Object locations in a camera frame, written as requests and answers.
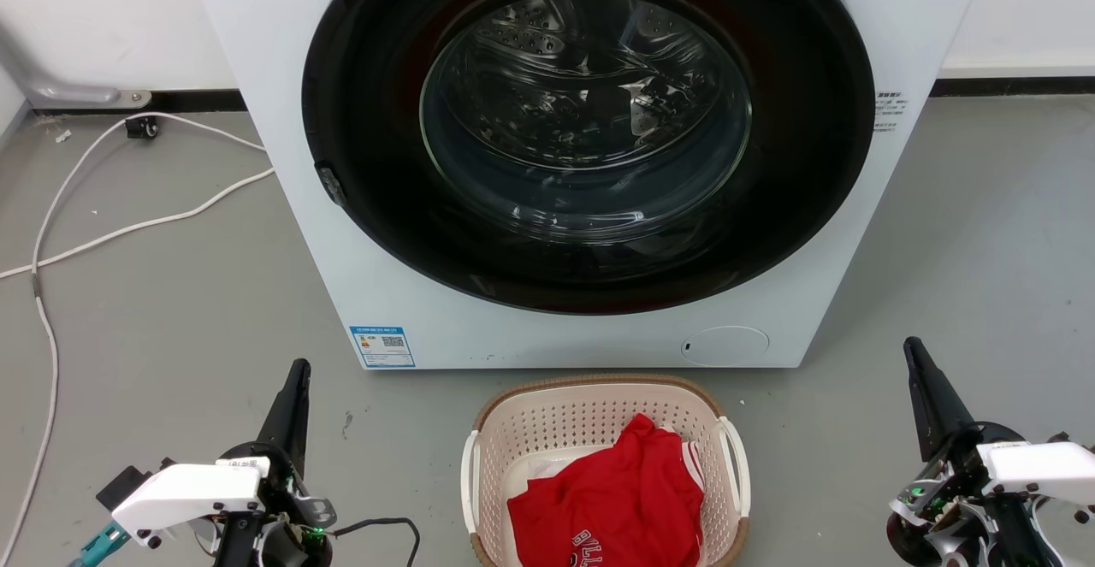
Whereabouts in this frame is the left gripper body white housing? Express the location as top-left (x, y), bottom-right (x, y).
top-left (111, 442), bottom-right (337, 567)

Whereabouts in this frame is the right gripper body white housing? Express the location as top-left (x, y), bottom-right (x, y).
top-left (885, 422), bottom-right (1095, 567)

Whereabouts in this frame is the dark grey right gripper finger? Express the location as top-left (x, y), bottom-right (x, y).
top-left (903, 336), bottom-right (976, 464)

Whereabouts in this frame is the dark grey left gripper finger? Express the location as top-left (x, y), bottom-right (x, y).
top-left (256, 358), bottom-right (312, 475)

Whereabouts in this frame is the beige perforated laundry basket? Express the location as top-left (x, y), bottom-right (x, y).
top-left (460, 375), bottom-right (752, 567)

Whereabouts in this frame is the teal connector piece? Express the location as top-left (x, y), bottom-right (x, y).
top-left (68, 523), bottom-right (131, 567)

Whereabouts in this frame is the blue energy label sticker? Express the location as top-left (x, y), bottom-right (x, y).
top-left (349, 325), bottom-right (417, 369)

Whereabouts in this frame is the round white filter cover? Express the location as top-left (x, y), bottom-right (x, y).
top-left (681, 326), bottom-right (771, 369)

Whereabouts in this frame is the white cloth garment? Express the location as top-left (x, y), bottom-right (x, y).
top-left (511, 447), bottom-right (591, 499)

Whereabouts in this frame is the white front-load washing machine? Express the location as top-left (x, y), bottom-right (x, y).
top-left (183, 0), bottom-right (996, 371)

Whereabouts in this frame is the small printed warning sticker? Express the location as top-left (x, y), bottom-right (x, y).
top-left (873, 91), bottom-right (909, 133)

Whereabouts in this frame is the black round washer door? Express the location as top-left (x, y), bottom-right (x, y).
top-left (301, 0), bottom-right (877, 316)

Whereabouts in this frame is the red jersey garment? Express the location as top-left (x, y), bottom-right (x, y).
top-left (506, 413), bottom-right (706, 567)

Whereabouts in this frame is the grey pipe with metal foot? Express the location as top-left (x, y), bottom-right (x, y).
top-left (0, 20), bottom-right (153, 111)

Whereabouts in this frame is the black camera box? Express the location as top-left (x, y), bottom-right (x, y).
top-left (96, 458), bottom-right (176, 512)

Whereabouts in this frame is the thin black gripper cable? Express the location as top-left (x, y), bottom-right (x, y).
top-left (329, 517), bottom-right (422, 567)

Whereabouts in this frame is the white power cable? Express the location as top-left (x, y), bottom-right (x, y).
top-left (0, 167), bottom-right (276, 281)

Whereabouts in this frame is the long white looping cable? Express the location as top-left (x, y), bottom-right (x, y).
top-left (0, 111), bottom-right (268, 546)

